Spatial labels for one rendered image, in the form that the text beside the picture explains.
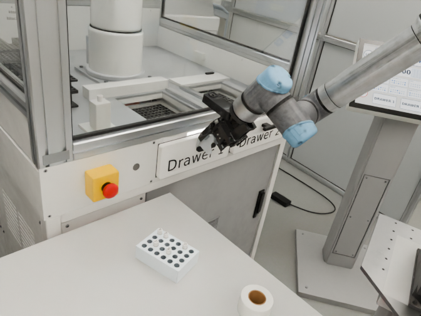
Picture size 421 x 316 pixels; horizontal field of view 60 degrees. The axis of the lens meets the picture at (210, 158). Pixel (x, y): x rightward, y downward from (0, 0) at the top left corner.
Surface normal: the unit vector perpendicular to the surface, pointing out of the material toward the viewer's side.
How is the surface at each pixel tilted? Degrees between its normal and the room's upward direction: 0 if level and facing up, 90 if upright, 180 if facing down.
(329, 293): 3
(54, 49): 90
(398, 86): 50
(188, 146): 90
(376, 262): 0
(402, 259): 0
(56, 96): 90
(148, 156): 90
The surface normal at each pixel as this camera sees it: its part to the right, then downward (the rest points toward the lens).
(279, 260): 0.14, -0.86
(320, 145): -0.78, 0.20
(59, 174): 0.68, 0.44
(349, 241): -0.18, 0.45
